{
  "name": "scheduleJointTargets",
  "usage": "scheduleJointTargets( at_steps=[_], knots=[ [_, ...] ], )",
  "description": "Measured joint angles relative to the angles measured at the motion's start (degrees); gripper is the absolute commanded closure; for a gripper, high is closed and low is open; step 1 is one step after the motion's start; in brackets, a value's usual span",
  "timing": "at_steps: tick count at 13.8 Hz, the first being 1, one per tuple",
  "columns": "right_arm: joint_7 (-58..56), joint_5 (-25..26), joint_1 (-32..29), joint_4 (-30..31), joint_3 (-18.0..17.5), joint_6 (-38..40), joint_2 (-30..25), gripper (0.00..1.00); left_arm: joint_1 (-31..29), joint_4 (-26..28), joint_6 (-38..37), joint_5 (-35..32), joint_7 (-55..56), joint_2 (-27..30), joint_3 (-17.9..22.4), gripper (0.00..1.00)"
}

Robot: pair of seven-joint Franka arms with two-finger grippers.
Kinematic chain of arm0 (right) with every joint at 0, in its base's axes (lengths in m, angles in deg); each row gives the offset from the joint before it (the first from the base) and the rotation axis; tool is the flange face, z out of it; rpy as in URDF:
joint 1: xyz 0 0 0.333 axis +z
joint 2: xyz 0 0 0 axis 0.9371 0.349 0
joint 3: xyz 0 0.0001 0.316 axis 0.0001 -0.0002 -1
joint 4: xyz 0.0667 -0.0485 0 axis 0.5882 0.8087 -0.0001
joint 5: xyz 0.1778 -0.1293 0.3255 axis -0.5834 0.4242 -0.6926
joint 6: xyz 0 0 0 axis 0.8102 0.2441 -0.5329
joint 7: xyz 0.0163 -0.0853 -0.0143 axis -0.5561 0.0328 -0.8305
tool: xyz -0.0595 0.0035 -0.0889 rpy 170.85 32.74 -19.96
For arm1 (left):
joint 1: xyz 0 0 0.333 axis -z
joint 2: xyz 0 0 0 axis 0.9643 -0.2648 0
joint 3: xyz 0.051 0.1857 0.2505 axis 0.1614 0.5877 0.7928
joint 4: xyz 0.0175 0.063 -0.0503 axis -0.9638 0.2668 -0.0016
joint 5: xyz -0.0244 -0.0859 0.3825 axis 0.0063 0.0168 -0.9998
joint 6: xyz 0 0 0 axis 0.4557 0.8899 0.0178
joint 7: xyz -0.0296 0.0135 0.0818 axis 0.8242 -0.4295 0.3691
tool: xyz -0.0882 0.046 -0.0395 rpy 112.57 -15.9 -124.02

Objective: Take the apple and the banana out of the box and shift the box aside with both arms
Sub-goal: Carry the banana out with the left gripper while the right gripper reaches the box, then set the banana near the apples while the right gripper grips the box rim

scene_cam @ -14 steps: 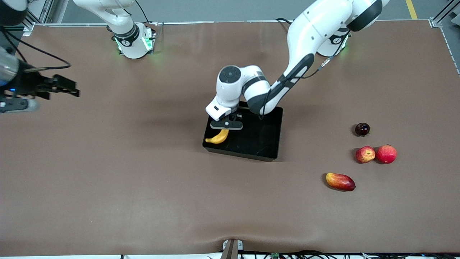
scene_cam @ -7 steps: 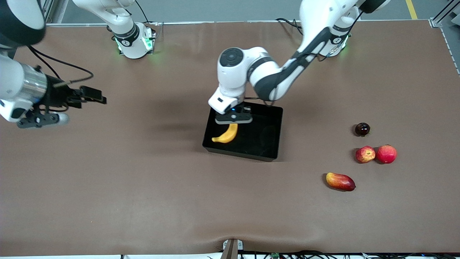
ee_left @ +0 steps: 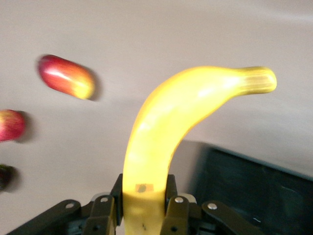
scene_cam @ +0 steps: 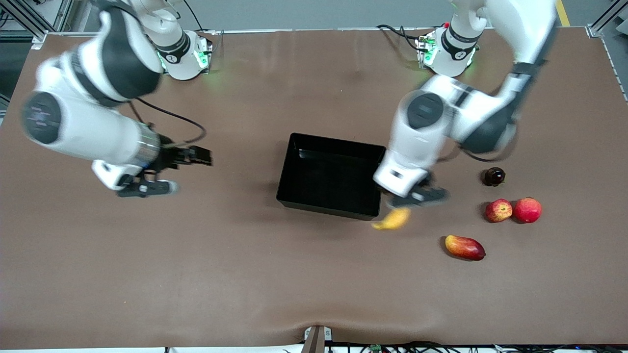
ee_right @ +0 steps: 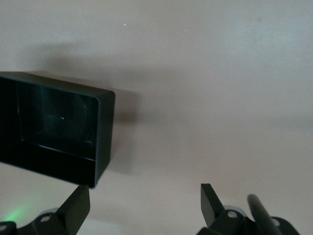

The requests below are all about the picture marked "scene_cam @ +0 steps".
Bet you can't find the yellow banana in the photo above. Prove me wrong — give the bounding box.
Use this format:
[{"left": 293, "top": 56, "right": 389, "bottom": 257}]
[{"left": 371, "top": 207, "right": 412, "bottom": 231}]

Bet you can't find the black plastic box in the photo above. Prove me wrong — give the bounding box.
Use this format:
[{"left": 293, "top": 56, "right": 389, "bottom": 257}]
[{"left": 276, "top": 132, "right": 387, "bottom": 221}]

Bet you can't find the small red yellow apple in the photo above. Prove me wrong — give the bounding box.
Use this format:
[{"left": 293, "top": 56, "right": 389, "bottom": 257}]
[{"left": 485, "top": 198, "right": 513, "bottom": 223}]

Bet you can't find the dark purple plum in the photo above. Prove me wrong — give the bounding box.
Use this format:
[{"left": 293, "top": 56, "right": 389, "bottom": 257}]
[{"left": 482, "top": 167, "right": 506, "bottom": 187}]

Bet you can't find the red yellow mango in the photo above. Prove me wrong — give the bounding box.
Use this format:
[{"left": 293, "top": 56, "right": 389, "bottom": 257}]
[{"left": 445, "top": 235, "right": 486, "bottom": 261}]

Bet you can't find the brown table mat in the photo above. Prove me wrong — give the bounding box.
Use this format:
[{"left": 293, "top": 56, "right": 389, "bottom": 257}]
[{"left": 0, "top": 27, "right": 628, "bottom": 350}]

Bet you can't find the round red apple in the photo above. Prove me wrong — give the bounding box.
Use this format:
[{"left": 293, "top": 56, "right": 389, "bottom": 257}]
[{"left": 513, "top": 197, "right": 543, "bottom": 224}]

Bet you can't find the black right arm base cable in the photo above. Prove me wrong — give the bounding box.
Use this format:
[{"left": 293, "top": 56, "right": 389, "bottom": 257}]
[{"left": 184, "top": 0, "right": 216, "bottom": 34}]

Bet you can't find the black arm base cable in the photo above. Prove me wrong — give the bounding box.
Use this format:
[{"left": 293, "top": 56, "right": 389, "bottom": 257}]
[
  {"left": 376, "top": 24, "right": 423, "bottom": 52},
  {"left": 184, "top": 0, "right": 216, "bottom": 34}
]

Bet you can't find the black left arm base cable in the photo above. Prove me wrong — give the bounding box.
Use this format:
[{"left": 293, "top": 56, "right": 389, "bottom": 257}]
[{"left": 376, "top": 24, "right": 423, "bottom": 52}]

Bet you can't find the aluminium frame profile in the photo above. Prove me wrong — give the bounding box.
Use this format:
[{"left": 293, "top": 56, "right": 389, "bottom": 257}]
[
  {"left": 0, "top": 0, "right": 99, "bottom": 50},
  {"left": 587, "top": 0, "right": 628, "bottom": 101}
]

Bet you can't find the black cable bundle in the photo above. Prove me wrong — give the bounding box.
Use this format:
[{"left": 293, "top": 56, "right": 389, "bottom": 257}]
[{"left": 282, "top": 341, "right": 628, "bottom": 353}]

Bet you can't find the grey metal table bracket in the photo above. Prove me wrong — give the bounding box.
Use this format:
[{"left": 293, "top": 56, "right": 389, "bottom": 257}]
[{"left": 303, "top": 326, "right": 333, "bottom": 353}]

